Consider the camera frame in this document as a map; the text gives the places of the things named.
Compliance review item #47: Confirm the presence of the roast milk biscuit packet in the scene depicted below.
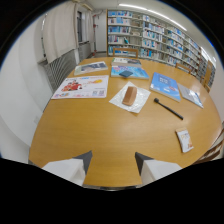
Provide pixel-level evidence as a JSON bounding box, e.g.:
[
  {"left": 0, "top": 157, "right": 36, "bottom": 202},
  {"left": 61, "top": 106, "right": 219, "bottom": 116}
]
[{"left": 175, "top": 128, "right": 195, "bottom": 154}]

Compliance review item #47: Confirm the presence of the black stick tool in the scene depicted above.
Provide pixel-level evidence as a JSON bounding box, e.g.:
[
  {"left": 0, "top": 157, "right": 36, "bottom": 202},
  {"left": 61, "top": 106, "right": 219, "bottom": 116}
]
[{"left": 153, "top": 97, "right": 185, "bottom": 121}]

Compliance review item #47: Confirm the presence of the wooden chair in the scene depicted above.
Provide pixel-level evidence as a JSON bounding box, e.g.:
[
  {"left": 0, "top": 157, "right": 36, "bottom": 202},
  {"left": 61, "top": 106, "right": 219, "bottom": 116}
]
[
  {"left": 192, "top": 128, "right": 224, "bottom": 165},
  {"left": 200, "top": 60, "right": 217, "bottom": 94},
  {"left": 112, "top": 46, "right": 139, "bottom": 59},
  {"left": 175, "top": 62, "right": 193, "bottom": 75}
]

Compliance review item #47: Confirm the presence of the brown bread loaf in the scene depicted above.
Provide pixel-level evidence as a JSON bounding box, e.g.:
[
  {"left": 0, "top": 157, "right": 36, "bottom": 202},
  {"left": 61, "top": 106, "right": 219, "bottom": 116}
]
[{"left": 121, "top": 86, "right": 138, "bottom": 107}]

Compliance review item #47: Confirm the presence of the grey thin booklet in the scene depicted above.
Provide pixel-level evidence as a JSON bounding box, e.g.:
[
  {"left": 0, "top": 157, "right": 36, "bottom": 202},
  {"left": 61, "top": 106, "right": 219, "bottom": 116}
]
[{"left": 176, "top": 82, "right": 205, "bottom": 110}]

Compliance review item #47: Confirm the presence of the white poster with cartoon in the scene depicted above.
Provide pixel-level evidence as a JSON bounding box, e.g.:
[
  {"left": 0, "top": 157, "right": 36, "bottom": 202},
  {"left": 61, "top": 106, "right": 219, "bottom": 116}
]
[{"left": 51, "top": 74, "right": 110, "bottom": 100}]

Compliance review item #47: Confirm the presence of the small dark blue pouch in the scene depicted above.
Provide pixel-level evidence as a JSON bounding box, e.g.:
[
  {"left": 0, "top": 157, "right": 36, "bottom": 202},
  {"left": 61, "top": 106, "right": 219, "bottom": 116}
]
[{"left": 118, "top": 69, "right": 134, "bottom": 79}]

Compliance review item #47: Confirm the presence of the light blue picture book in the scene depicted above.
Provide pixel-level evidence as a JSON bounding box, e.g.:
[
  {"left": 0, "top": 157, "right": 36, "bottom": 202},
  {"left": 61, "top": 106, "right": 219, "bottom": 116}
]
[{"left": 110, "top": 65, "right": 150, "bottom": 81}]

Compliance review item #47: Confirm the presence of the grey radiator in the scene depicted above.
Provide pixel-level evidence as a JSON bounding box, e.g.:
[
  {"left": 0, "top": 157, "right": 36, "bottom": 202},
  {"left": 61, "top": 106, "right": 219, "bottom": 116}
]
[{"left": 44, "top": 41, "right": 93, "bottom": 94}]

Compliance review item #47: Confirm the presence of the grey magazine with photo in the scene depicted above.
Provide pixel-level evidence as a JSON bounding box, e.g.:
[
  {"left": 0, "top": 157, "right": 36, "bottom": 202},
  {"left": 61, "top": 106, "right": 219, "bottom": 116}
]
[{"left": 73, "top": 60, "right": 109, "bottom": 77}]

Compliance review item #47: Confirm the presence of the long library bookshelf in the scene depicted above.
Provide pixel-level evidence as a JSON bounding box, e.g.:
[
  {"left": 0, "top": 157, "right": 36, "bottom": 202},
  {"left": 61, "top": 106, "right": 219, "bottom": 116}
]
[{"left": 106, "top": 9, "right": 209, "bottom": 78}]

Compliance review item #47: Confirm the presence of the white curtain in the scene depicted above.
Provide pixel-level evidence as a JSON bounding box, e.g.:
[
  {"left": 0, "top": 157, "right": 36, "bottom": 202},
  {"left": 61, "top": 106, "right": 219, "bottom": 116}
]
[{"left": 42, "top": 1, "right": 96, "bottom": 64}]

